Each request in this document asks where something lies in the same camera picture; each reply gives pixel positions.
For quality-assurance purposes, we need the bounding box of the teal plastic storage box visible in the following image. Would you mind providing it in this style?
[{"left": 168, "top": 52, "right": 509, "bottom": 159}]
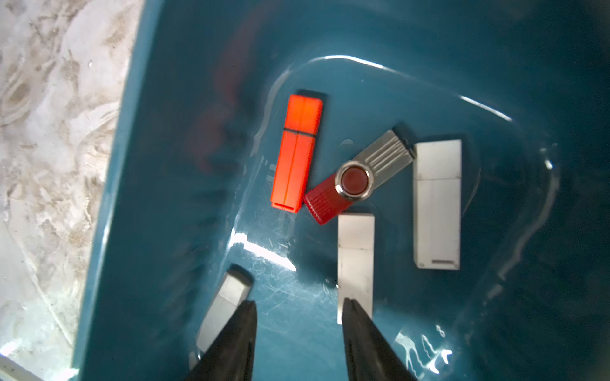
[{"left": 72, "top": 1, "right": 609, "bottom": 380}]

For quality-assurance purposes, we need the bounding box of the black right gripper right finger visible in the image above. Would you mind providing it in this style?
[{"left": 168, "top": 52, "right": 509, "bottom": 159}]
[{"left": 342, "top": 298, "right": 416, "bottom": 381}]

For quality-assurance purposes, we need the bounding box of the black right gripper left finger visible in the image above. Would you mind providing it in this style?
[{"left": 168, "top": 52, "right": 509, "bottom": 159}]
[{"left": 185, "top": 300, "right": 257, "bottom": 381}]

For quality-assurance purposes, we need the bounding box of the orange red usb flash drive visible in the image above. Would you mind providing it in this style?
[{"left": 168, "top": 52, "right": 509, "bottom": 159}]
[{"left": 270, "top": 95, "right": 323, "bottom": 214}]

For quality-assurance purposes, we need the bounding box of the red silver swivel usb drive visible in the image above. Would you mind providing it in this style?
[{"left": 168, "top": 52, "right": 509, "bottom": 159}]
[{"left": 303, "top": 130, "right": 415, "bottom": 225}]

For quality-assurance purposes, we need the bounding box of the white usb flash drive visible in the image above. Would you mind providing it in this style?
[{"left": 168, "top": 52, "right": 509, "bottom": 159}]
[
  {"left": 413, "top": 140, "right": 462, "bottom": 271},
  {"left": 189, "top": 265, "right": 254, "bottom": 370},
  {"left": 337, "top": 214, "right": 375, "bottom": 325}
]

